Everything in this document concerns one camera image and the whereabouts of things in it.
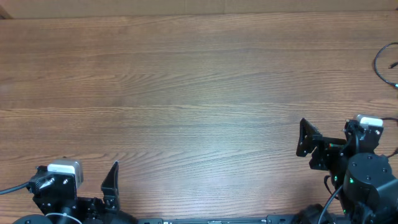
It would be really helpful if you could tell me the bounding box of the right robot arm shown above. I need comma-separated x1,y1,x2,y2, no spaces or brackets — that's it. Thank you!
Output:
292,114,397,223

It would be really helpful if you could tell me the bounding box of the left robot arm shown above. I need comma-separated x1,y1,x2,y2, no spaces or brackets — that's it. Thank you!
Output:
15,159,138,224

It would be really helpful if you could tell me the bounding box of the left camera black cable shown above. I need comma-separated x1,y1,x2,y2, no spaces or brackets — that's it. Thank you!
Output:
0,166,57,196

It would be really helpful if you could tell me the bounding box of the camera black cable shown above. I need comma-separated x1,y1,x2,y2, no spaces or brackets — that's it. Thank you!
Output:
317,174,345,224
0,166,57,196

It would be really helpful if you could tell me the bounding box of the right camera black cable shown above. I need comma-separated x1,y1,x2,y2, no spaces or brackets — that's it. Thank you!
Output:
317,174,345,224

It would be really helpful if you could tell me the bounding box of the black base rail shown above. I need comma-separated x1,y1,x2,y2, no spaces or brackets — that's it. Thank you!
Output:
137,215,296,224

